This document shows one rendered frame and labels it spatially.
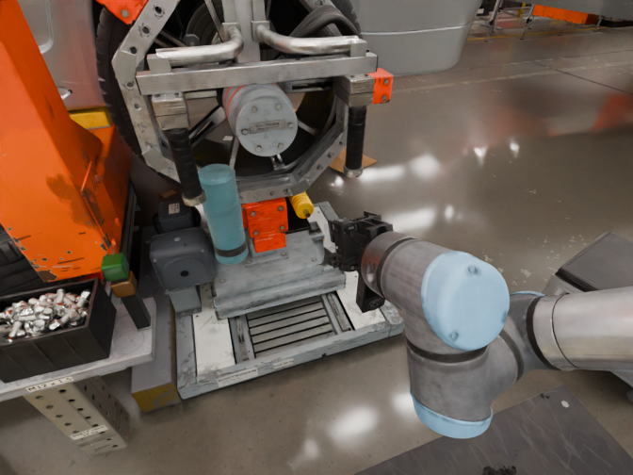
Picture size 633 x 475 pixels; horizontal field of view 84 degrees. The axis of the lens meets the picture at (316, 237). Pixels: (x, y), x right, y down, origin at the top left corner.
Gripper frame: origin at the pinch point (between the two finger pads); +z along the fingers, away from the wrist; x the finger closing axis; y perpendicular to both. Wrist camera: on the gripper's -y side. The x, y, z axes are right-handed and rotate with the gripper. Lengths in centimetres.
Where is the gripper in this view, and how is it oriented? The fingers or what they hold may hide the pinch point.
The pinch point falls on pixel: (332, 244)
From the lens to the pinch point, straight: 68.5
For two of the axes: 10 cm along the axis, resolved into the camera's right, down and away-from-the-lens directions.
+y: -1.6, -9.5, -2.8
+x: -9.2, 2.4, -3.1
